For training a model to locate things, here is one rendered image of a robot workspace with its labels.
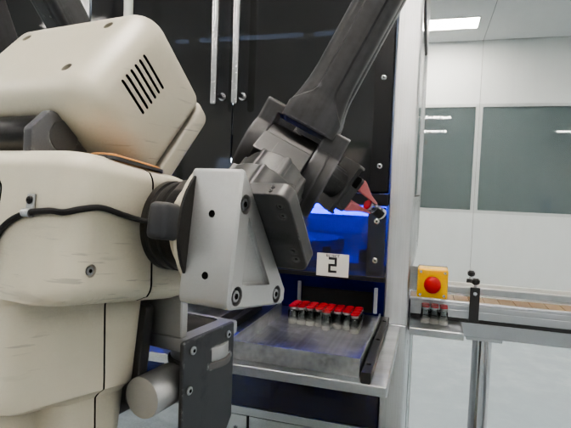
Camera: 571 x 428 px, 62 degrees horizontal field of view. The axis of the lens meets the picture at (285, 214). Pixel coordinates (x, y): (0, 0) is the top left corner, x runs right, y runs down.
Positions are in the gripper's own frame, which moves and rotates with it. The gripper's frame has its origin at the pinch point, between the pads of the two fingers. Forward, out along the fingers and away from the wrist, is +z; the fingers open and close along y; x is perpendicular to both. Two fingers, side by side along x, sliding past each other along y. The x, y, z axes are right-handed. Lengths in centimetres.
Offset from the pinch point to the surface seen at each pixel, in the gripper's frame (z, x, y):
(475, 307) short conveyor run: 51, 6, -6
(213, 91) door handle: -25, 51, 1
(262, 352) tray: -4.1, -5.4, -34.4
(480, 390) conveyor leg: 66, 1, -24
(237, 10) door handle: -31, 54, 21
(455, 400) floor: 205, 97, -66
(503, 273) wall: 414, 287, 21
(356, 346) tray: 16.8, -2.9, -26.2
